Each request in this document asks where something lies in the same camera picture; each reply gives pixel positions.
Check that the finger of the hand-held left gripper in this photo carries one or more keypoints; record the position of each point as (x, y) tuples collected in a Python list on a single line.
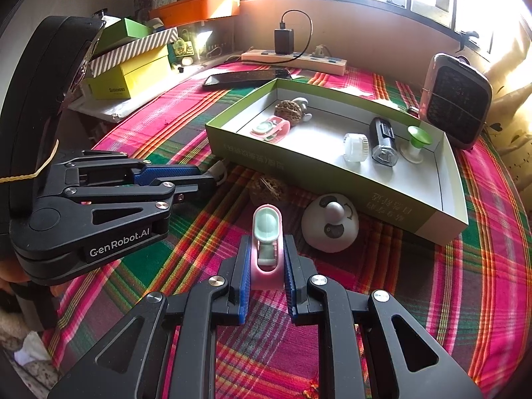
[(187, 185), (166, 172)]

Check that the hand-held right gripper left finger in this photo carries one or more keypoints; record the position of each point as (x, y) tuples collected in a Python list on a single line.
[(245, 282)]

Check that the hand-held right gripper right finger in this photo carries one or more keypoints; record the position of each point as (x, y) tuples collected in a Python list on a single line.
[(291, 282)]

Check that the pink clip with mint pad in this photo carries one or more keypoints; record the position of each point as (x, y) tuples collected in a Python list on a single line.
[(268, 274), (279, 131)]

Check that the green and white cardboard box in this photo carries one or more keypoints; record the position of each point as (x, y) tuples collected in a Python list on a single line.
[(291, 170)]

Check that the brown walnut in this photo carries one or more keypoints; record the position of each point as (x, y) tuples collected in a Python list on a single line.
[(268, 189), (289, 112)]

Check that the white ribbed cap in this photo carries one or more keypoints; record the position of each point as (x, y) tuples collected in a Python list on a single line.
[(355, 147)]

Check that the green and white suction hook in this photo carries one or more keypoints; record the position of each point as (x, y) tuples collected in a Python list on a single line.
[(417, 133)]

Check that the person's left hand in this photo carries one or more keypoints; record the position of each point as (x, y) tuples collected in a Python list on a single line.
[(10, 276)]

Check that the white round device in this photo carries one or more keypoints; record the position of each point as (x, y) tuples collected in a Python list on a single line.
[(328, 237)]

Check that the yellow box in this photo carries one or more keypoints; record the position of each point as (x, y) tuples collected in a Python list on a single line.
[(124, 79)]

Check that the striped box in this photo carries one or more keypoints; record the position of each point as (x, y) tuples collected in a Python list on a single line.
[(133, 52)]

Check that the black smartphone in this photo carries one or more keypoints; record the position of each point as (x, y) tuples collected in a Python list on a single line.
[(241, 78)]

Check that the plaid tablecloth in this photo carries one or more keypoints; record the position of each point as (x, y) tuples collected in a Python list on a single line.
[(415, 299)]

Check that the green printed packet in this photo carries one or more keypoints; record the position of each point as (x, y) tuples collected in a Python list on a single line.
[(185, 48)]

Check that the grey mushroom-shaped hook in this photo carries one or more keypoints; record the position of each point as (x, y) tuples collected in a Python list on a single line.
[(302, 100)]

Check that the orange tray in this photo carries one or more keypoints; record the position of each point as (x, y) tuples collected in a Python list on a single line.
[(195, 10)]

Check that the black charger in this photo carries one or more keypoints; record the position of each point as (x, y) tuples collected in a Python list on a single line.
[(284, 41)]

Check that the black flashlight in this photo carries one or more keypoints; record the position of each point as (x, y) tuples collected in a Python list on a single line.
[(382, 133)]

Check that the beige power strip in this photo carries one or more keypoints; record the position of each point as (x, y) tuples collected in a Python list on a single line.
[(320, 63)]

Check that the small grey figurine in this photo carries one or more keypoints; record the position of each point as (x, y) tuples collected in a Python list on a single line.
[(319, 50)]

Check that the white crumpled tissue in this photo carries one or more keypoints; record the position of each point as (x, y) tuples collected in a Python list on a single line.
[(33, 351)]

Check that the pink and black heater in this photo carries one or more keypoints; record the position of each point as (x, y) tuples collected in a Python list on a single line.
[(453, 95)]

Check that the cream patterned curtain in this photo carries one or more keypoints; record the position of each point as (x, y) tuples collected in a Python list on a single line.
[(511, 104)]

